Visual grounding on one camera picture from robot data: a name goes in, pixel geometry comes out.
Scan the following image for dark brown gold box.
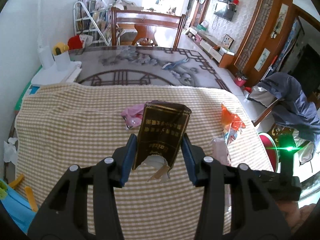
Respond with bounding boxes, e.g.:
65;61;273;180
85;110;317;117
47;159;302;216
132;100;192;181

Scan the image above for low tv cabinet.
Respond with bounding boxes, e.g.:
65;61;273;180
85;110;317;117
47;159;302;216
185;27;234;68

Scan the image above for white magazine rack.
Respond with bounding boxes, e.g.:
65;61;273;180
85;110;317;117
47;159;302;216
73;0;111;47

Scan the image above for wooden bench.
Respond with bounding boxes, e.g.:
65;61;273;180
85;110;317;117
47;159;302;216
111;7;186;49

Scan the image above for pink foil wrapper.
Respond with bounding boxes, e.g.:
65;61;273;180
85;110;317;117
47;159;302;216
120;103;145;130

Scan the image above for small framed picture on cabinet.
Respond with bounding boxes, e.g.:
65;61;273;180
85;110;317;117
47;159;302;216
222;34;234;49

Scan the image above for wooden chair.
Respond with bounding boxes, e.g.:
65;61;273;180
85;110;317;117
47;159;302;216
251;97;320;156

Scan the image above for orange snack bag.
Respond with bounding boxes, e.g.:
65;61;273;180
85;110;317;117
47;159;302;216
221;103;246;145

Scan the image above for patterned grey rug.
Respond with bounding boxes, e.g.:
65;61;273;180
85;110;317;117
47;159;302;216
69;46;228;90

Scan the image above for wall television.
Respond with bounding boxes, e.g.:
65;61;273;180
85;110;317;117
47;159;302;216
214;1;236;21

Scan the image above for red green trash basin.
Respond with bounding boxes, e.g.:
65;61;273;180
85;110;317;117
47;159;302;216
259;133;279;172

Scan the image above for white pink snack bag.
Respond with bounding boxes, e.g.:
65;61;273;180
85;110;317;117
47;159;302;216
210;138;231;166

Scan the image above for dark blue jacket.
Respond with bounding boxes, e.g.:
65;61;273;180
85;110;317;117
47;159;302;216
249;72;320;143

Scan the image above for red bag on floor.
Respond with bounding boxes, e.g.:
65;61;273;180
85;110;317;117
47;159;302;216
67;35;83;50

